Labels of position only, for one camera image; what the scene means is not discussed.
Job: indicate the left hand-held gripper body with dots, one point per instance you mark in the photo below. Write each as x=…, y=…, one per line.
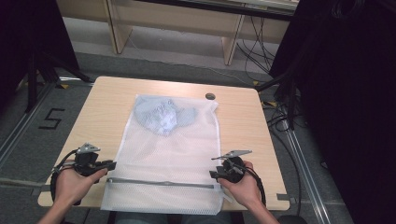
x=84, y=160

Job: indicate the person's left hand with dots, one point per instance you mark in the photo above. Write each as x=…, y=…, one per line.
x=73, y=186

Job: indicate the grey table edge bracket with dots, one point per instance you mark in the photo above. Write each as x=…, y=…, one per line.
x=285, y=197

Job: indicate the light wooden shelf unit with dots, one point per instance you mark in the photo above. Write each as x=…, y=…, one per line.
x=174, y=18

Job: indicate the white mesh laundry bag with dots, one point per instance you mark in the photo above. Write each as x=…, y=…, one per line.
x=168, y=161

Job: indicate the grey garment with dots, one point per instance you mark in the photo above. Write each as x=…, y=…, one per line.
x=155, y=113

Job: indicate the metal floor rail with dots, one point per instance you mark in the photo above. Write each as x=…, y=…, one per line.
x=21, y=124
x=306, y=174

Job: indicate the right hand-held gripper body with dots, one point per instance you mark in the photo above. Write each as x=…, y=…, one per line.
x=232, y=169

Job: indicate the black metal stand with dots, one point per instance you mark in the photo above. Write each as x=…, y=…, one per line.
x=291, y=93
x=32, y=81

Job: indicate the person's right hand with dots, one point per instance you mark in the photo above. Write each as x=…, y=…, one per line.
x=246, y=189

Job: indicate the black curtain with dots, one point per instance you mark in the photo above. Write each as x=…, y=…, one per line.
x=342, y=93
x=28, y=31

